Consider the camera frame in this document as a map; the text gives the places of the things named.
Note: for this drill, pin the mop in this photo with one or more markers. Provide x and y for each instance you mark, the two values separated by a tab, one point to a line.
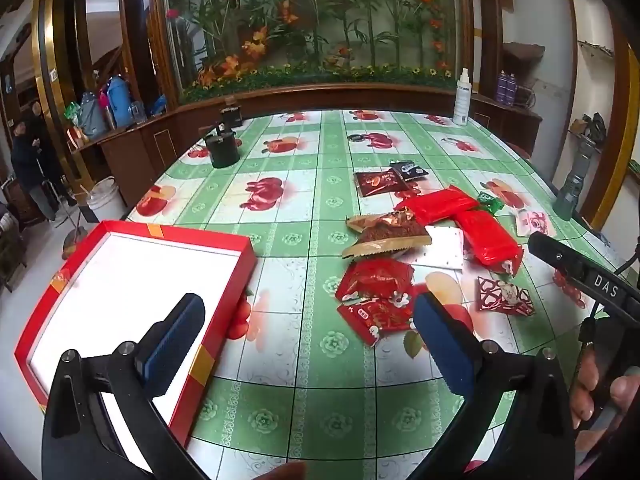
75	237

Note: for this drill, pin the pink snack packet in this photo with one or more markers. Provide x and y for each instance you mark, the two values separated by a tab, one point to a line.
532	223

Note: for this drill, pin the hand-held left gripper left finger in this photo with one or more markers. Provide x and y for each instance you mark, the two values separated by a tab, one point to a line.
172	345

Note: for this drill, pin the bright blue thermos flask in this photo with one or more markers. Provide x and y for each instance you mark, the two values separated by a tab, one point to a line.
119	102

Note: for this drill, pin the red gift box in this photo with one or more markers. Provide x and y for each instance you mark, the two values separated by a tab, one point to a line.
130	280

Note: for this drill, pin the black snack packet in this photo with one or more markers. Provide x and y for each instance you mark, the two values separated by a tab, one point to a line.
409	170

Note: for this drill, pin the red cartoon print packet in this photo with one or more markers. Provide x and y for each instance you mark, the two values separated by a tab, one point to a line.
375	317

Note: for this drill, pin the grey blue thermos flask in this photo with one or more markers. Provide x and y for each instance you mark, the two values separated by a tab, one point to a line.
93	115

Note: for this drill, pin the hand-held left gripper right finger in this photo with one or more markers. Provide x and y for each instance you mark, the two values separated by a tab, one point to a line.
442	345

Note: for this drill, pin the crumpled red snack packet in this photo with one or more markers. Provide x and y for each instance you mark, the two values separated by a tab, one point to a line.
375	280

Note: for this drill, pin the green fruit printed tablecloth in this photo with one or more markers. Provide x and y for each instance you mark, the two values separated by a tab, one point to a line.
310	200

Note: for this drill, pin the gold brown snack packet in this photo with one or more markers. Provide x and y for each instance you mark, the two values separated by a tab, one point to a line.
387	235

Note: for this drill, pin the person's right hand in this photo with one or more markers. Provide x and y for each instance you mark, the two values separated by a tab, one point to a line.
625	391

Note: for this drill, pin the red heart pattern packet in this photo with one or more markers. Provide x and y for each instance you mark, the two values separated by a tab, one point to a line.
505	296

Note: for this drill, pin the white flat packet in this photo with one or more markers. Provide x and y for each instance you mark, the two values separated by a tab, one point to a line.
445	250

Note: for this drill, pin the artificial flower display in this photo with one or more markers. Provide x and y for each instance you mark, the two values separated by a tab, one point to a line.
310	25

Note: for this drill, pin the small black box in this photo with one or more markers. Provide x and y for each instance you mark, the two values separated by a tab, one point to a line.
231	116

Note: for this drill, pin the white spray bottle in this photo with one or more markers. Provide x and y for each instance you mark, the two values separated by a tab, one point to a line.
462	100

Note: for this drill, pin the long plain red packet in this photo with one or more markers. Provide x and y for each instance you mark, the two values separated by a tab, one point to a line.
440	205
490	240

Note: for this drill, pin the green candy packet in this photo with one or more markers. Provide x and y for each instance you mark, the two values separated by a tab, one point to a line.
490	202

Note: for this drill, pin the purple bottles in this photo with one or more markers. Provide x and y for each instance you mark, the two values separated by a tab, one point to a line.
507	87

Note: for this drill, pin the dark red snack packet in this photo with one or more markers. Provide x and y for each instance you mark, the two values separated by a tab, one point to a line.
380	183

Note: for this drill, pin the white plastic bucket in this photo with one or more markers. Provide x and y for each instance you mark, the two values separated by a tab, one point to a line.
106	200

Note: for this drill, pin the grey flashlight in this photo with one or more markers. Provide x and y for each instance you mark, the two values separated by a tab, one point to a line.
575	185

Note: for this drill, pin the black round ashtray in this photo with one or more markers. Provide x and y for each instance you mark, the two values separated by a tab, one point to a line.
222	150

